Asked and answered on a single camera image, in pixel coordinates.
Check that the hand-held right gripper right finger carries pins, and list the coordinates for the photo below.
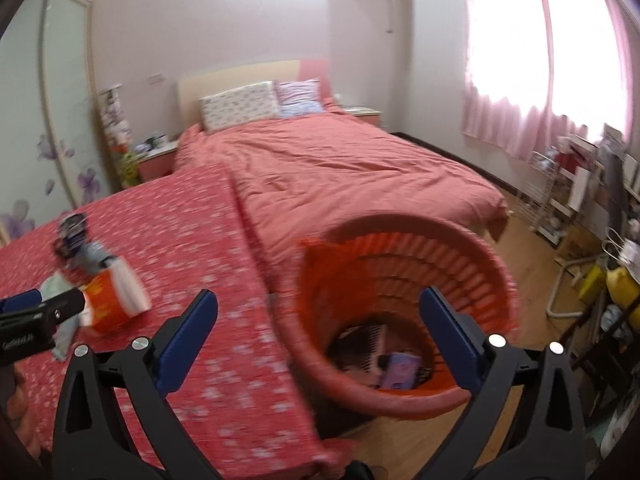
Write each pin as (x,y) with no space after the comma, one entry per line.
(450,342)

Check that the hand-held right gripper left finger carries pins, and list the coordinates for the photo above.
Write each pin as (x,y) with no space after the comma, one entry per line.
(182,342)

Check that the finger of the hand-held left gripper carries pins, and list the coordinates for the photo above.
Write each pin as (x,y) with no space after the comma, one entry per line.
(22,301)

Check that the light green packet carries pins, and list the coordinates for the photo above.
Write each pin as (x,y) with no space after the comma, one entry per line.
(57,285)

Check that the blue tissue pack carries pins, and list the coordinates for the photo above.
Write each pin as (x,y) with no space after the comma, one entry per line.
(400,372)

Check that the orange white paper cup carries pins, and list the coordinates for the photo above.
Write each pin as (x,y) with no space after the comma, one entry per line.
(112,300)

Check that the black snack packet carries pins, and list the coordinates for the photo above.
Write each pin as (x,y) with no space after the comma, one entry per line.
(72,235)

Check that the dark mesh cloth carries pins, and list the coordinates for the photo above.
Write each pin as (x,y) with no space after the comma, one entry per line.
(360,347)

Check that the orange plastic basket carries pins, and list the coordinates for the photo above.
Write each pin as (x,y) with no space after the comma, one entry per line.
(400,260)

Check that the person's left hand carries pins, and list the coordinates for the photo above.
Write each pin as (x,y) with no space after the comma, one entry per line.
(17,395)

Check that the red floral blanket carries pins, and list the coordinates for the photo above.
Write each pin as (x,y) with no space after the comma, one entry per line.
(190,240)

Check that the green plush toy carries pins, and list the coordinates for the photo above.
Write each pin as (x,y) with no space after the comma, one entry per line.
(128,170)

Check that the pink white nightstand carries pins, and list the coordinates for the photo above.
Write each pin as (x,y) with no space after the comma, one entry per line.
(157,162)
(364,115)

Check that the yellow plastic jug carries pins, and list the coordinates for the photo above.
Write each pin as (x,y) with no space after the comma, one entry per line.
(625,290)

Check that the flower print sliding wardrobe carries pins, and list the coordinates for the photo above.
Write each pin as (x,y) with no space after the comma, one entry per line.
(50,110)

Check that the salmon duvet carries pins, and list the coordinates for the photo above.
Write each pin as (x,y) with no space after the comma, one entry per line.
(340,175)

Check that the white mug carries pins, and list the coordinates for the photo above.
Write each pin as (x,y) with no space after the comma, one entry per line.
(161,140)

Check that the clear plush toy tube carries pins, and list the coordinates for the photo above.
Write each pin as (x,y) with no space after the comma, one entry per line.
(115,120)

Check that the floral white pillow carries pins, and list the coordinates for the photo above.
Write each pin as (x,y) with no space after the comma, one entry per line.
(240,107)

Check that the cream pink headboard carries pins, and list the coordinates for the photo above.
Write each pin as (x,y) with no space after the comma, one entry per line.
(225,75)

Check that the pink striped pillow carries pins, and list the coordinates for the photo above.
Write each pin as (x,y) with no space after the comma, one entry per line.
(300,97)

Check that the pink curtain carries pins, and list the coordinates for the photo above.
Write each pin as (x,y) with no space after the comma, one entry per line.
(510,60)

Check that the white metal tube frame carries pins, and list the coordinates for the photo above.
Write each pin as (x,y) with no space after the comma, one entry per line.
(562,290)

